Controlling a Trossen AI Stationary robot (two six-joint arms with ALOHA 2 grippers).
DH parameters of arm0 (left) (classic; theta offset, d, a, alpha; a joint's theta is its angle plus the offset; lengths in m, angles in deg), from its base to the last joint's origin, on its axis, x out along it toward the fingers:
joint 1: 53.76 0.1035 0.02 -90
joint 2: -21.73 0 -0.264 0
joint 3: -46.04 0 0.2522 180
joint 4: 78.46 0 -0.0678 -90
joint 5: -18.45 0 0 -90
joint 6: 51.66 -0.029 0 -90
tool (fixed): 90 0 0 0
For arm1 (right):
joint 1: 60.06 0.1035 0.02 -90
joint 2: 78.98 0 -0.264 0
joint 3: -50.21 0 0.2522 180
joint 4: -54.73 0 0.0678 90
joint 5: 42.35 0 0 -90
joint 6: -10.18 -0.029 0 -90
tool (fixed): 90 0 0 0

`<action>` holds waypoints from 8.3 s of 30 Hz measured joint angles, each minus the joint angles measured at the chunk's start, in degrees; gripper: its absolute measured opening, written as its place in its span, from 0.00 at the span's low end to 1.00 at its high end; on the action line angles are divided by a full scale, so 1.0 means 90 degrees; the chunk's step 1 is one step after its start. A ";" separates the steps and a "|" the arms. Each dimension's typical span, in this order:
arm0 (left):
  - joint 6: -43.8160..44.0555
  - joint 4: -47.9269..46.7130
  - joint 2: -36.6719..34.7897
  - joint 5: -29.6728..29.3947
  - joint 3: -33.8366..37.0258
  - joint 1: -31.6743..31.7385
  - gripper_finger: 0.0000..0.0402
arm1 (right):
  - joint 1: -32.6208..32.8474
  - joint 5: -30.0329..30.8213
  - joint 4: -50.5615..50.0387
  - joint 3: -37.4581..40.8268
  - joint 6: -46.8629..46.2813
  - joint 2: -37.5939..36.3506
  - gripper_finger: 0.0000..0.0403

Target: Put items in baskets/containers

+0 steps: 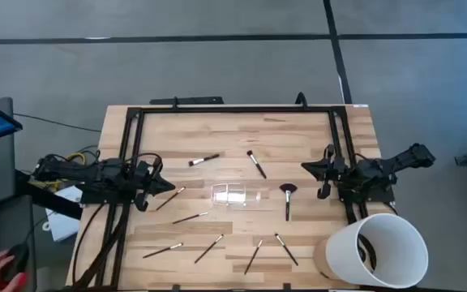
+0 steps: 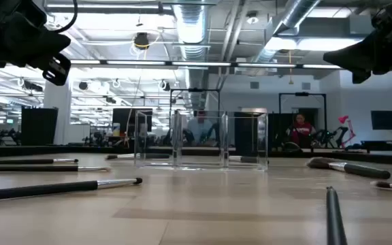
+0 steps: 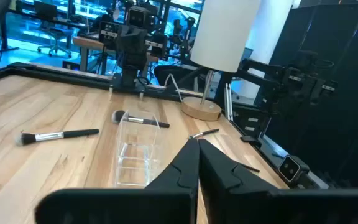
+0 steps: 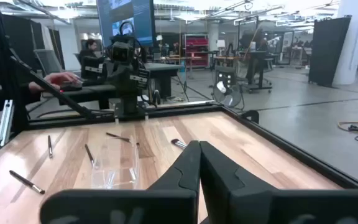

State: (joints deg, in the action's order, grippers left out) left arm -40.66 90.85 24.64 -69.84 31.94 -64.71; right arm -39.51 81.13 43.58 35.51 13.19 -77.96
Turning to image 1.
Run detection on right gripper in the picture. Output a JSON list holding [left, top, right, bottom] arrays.
[[301, 144, 352, 200]]

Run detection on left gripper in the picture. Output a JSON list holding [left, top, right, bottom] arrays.
[[130, 156, 176, 213]]

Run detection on thin black makeup brush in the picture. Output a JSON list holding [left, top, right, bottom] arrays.
[[172, 211, 209, 225], [243, 238, 264, 276], [155, 186, 186, 212], [194, 234, 225, 265], [142, 242, 184, 260], [274, 233, 299, 267]]

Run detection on fan makeup brush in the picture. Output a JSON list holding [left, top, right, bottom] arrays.
[[278, 182, 298, 222]]

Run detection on white-tipped black makeup brush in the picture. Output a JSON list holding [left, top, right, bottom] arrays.
[[188, 152, 221, 168]]

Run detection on round-tipped black makeup brush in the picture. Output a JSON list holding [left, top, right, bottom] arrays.
[[246, 150, 268, 180]]

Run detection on clear acrylic organizer box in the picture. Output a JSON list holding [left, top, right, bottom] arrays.
[[211, 182, 262, 207]]

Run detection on black clamp hook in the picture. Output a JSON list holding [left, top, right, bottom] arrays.
[[294, 91, 310, 109]]

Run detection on black mounting bar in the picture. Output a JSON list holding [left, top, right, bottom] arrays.
[[149, 96, 225, 105]]

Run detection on white cylindrical bin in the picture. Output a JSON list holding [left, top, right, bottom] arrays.
[[324, 213, 430, 290]]

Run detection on white paper sheet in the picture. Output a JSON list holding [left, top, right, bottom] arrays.
[[43, 185, 84, 243]]

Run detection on black desk beam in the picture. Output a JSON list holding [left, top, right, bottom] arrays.
[[14, 169, 84, 220]]

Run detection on black computer mouse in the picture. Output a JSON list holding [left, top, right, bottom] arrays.
[[0, 242, 31, 285]]

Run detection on yellow cables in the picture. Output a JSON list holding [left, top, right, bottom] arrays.
[[28, 151, 88, 191]]

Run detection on black aluminium table frame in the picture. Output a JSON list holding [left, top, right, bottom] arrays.
[[71, 103, 396, 291]]

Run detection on thin black floor cable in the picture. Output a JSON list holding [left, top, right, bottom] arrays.
[[12, 112, 103, 134]]

